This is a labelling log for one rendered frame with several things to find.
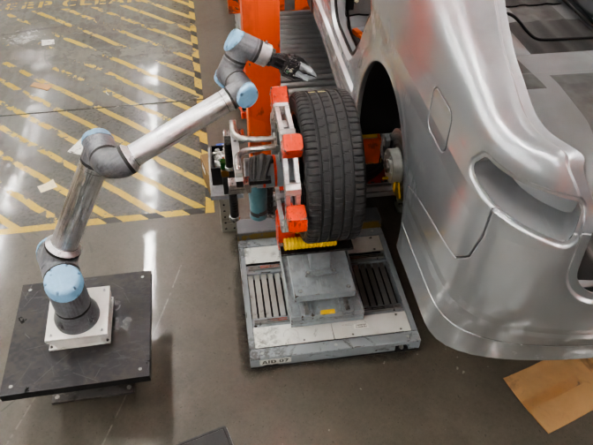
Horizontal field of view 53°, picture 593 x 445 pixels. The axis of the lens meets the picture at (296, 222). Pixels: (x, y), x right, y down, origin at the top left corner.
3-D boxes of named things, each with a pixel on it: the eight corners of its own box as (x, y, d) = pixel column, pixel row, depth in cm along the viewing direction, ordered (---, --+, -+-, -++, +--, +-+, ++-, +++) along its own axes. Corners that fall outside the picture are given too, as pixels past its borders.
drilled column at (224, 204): (239, 230, 355) (234, 175, 326) (221, 232, 353) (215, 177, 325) (237, 219, 362) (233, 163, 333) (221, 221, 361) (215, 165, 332)
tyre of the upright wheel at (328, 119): (375, 168, 218) (341, 56, 257) (311, 173, 215) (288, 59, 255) (356, 267, 270) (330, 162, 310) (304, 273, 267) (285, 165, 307)
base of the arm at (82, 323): (55, 339, 253) (48, 326, 245) (54, 303, 265) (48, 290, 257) (101, 329, 257) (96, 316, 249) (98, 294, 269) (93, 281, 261)
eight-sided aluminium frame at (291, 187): (300, 257, 260) (302, 156, 223) (285, 258, 259) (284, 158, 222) (284, 178, 299) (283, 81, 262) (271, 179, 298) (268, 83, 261)
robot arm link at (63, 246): (39, 288, 252) (91, 144, 215) (30, 259, 262) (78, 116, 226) (75, 287, 262) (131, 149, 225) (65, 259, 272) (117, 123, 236)
